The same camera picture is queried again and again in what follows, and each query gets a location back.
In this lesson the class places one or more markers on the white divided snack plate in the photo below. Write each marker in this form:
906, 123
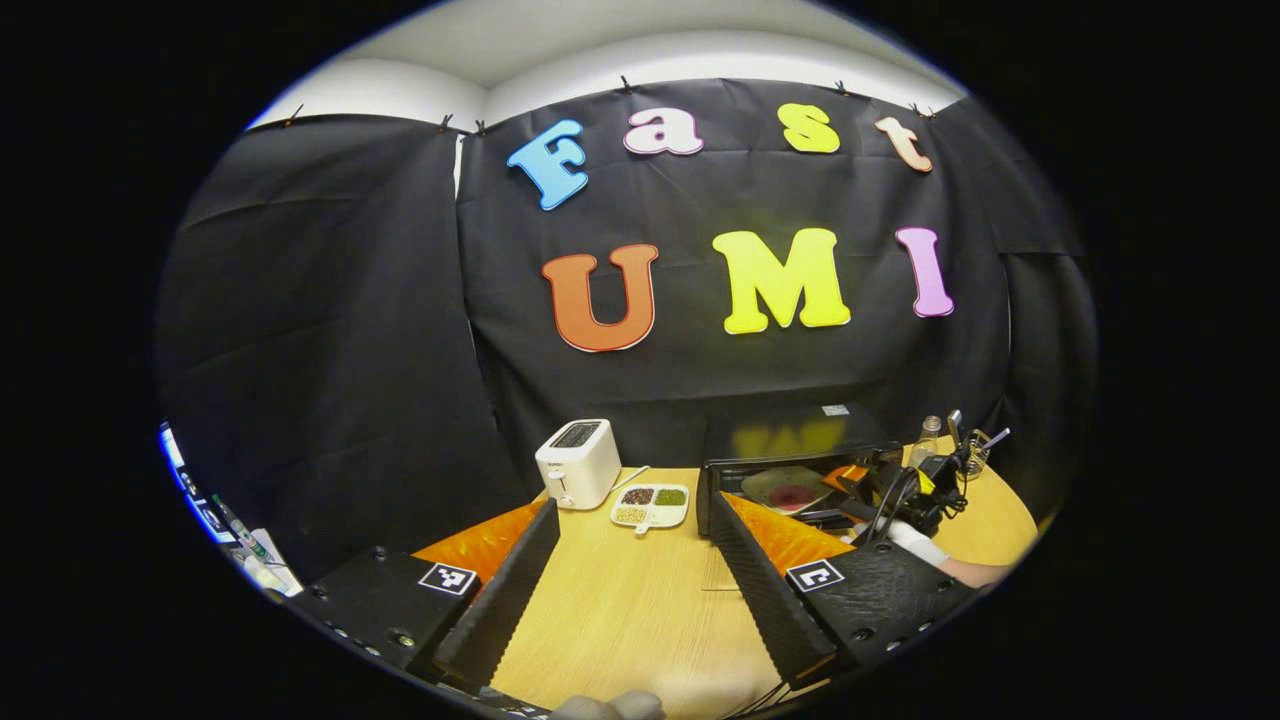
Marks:
650, 505

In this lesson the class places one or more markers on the black backdrop cloth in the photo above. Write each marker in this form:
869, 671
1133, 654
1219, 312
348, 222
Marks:
320, 350

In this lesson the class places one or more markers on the clear cup holder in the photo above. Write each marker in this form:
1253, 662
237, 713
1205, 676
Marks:
978, 455

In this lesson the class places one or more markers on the metal spoon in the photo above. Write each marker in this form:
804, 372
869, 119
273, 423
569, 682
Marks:
995, 438

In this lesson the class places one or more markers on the white toaster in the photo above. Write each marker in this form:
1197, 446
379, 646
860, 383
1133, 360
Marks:
585, 470

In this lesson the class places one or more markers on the square plate with pink food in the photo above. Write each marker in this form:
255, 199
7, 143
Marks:
785, 492

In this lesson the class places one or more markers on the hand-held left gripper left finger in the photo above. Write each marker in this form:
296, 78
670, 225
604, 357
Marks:
505, 605

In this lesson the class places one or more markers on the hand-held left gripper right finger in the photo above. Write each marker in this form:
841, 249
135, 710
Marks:
765, 600

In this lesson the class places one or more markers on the pile of assorted items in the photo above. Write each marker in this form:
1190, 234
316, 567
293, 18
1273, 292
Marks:
240, 540

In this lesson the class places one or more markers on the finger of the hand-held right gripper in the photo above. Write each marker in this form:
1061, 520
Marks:
830, 518
845, 476

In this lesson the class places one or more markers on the black electric oven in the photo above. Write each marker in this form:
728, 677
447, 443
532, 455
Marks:
790, 435

